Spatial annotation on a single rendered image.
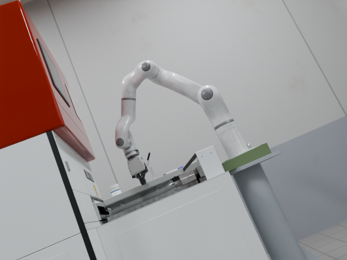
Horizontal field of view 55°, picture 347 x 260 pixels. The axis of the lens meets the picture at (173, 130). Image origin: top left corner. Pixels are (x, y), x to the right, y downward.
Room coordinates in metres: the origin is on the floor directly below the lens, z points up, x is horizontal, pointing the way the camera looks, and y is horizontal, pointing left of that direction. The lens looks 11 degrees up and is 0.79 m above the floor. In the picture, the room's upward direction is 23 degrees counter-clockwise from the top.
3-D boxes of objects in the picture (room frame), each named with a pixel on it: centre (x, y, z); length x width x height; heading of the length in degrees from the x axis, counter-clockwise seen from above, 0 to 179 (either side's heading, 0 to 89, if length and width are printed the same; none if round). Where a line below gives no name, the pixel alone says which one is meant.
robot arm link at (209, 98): (1.78, -0.26, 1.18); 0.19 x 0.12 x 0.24; 168
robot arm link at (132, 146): (1.92, 0.28, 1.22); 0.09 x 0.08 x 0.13; 168
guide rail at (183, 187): (1.73, 0.24, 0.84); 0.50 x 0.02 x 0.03; 100
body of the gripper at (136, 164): (1.93, 0.28, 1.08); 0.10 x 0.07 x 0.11; 74
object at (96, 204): (1.79, 0.52, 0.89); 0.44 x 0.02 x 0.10; 10
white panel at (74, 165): (1.61, 0.51, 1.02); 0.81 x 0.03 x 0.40; 10
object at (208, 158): (1.83, -0.05, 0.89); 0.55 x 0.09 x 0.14; 10
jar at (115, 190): (2.31, 0.54, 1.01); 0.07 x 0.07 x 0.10
